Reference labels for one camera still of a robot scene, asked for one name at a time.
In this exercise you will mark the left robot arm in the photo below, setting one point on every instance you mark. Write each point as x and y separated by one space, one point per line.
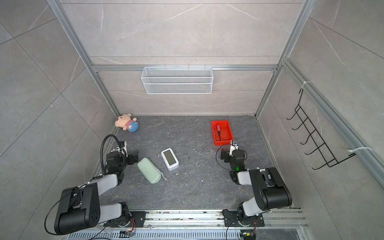
79 208

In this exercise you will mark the pink plush pig toy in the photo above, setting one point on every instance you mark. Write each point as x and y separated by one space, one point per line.
127 123

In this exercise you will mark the red plastic bin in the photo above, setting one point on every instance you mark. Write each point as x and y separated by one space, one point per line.
226 133

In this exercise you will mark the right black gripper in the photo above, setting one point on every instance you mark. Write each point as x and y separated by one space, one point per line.
227 159

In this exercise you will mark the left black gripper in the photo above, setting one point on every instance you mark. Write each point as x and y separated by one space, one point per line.
131 161

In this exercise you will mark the red handled screwdriver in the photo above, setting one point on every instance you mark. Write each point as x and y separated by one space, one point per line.
219 131

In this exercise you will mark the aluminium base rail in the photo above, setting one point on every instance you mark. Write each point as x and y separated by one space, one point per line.
217 219

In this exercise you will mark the black wire hook rack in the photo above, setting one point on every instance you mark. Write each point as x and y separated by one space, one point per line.
313 134

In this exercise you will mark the white digital clock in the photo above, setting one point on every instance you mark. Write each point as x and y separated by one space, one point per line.
170 159

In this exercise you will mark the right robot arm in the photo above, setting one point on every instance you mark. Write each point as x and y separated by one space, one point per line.
269 189

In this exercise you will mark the white wire mesh basket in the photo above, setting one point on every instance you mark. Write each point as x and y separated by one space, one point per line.
178 80

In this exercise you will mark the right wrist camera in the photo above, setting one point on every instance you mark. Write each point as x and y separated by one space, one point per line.
233 146

